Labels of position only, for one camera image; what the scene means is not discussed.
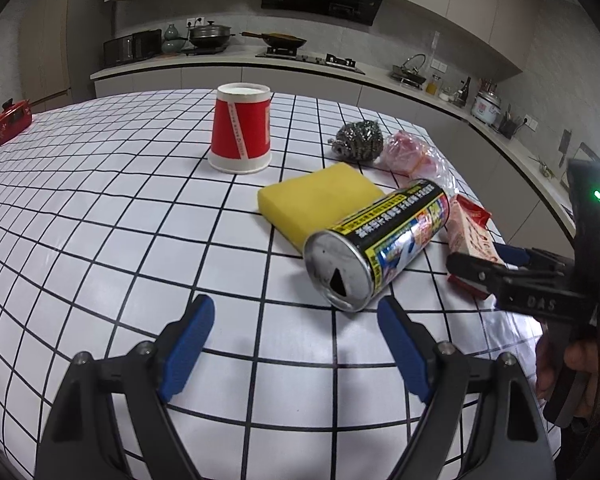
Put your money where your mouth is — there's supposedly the beige refrigerator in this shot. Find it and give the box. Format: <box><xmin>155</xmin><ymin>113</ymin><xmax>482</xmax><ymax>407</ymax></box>
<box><xmin>19</xmin><ymin>0</ymin><xmax>106</xmax><ymax>111</ymax></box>

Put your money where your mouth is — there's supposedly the person's right hand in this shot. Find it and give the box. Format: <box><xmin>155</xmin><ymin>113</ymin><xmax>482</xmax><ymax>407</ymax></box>
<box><xmin>534</xmin><ymin>327</ymin><xmax>600</xmax><ymax>401</ymax></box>

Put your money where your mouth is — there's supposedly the red paper cup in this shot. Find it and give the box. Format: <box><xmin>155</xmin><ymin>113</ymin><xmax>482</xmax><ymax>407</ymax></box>
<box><xmin>208</xmin><ymin>82</ymin><xmax>273</xmax><ymax>176</ymax></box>

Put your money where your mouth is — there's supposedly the black gas stove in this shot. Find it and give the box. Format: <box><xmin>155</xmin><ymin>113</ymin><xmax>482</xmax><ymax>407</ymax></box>
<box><xmin>255</xmin><ymin>47</ymin><xmax>366</xmax><ymax>75</ymax></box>

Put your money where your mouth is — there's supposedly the yellow sponge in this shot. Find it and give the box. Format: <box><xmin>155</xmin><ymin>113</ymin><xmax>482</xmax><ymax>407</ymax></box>
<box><xmin>257</xmin><ymin>162</ymin><xmax>387</xmax><ymax>253</ymax></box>

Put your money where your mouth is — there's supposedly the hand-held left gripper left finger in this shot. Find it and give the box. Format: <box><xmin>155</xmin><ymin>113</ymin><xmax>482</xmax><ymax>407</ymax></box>
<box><xmin>34</xmin><ymin>294</ymin><xmax>216</xmax><ymax>480</ymax></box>

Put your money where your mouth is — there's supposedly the white checkered tablecloth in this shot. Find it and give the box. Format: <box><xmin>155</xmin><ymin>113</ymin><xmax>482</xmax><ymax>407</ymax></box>
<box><xmin>0</xmin><ymin>89</ymin><xmax>556</xmax><ymax>480</ymax></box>

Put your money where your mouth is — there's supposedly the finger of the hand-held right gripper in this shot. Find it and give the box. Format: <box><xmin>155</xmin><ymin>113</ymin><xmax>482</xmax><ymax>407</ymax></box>
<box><xmin>446</xmin><ymin>251</ymin><xmax>506</xmax><ymax>295</ymax></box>
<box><xmin>492</xmin><ymin>242</ymin><xmax>538</xmax><ymax>268</ymax></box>

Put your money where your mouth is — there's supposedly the white rice cooker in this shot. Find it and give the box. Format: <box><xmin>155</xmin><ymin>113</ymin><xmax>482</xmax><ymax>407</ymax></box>
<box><xmin>471</xmin><ymin>87</ymin><xmax>503</xmax><ymax>127</ymax></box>

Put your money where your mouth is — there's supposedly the red and white carton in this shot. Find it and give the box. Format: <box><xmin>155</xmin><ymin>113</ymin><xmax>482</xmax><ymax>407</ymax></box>
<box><xmin>445</xmin><ymin>195</ymin><xmax>508</xmax><ymax>302</ymax></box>

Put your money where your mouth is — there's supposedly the lidded cooking pot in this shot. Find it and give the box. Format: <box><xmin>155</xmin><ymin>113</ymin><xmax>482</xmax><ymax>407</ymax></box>
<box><xmin>182</xmin><ymin>20</ymin><xmax>236</xmax><ymax>50</ymax></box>

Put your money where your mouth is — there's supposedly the wok with handle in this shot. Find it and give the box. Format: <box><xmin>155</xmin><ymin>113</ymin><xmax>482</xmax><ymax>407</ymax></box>
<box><xmin>240</xmin><ymin>31</ymin><xmax>308</xmax><ymax>50</ymax></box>

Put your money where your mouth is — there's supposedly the steel kettle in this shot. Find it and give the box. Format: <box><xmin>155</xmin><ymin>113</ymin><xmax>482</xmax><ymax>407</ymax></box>
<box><xmin>400</xmin><ymin>53</ymin><xmax>427</xmax><ymax>81</ymax></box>

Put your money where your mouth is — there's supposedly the steel wool scourer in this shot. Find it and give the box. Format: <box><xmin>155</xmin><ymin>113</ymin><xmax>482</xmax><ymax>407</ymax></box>
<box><xmin>330</xmin><ymin>119</ymin><xmax>385</xmax><ymax>163</ymax></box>

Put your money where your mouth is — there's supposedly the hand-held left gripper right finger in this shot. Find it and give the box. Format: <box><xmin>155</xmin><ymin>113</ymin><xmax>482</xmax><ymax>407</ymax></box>
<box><xmin>377</xmin><ymin>295</ymin><xmax>558</xmax><ymax>480</ymax></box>

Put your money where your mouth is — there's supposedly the red box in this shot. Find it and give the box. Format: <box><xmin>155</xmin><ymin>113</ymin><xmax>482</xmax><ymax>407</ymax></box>
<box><xmin>0</xmin><ymin>99</ymin><xmax>33</xmax><ymax>147</ymax></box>

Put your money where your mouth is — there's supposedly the black and yellow can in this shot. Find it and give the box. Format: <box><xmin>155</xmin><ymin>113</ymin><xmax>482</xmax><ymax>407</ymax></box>
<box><xmin>303</xmin><ymin>179</ymin><xmax>451</xmax><ymax>313</ymax></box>

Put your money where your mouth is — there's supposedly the pink plastic bag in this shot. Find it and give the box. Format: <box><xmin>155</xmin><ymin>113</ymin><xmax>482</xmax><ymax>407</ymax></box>
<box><xmin>377</xmin><ymin>130</ymin><xmax>456</xmax><ymax>196</ymax></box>

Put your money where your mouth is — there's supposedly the green ceramic jar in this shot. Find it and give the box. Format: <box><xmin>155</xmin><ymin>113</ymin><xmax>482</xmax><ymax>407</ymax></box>
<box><xmin>161</xmin><ymin>22</ymin><xmax>187</xmax><ymax>54</ymax></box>

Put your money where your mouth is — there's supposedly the black utensil holder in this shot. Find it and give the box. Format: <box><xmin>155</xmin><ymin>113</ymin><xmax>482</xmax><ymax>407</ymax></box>
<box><xmin>497</xmin><ymin>110</ymin><xmax>518</xmax><ymax>138</ymax></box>

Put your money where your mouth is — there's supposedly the black microwave oven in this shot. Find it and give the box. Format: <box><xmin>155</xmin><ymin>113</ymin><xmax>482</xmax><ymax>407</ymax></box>
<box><xmin>103</xmin><ymin>29</ymin><xmax>163</xmax><ymax>67</ymax></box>

